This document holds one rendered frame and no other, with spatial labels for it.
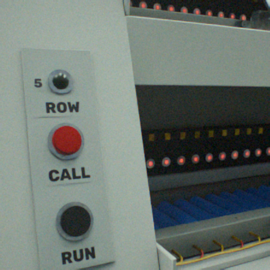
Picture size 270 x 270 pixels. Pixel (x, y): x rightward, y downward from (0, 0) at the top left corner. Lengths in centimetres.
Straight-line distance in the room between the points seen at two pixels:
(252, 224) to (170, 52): 18
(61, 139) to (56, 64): 4
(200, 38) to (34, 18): 12
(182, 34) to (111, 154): 10
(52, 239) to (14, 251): 2
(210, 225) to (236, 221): 3
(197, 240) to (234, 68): 14
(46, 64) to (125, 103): 5
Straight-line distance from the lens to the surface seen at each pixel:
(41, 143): 19
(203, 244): 31
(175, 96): 48
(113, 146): 20
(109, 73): 22
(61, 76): 20
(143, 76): 24
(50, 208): 19
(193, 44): 26
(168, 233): 30
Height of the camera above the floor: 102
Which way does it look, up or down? 9 degrees up
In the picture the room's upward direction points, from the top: 8 degrees counter-clockwise
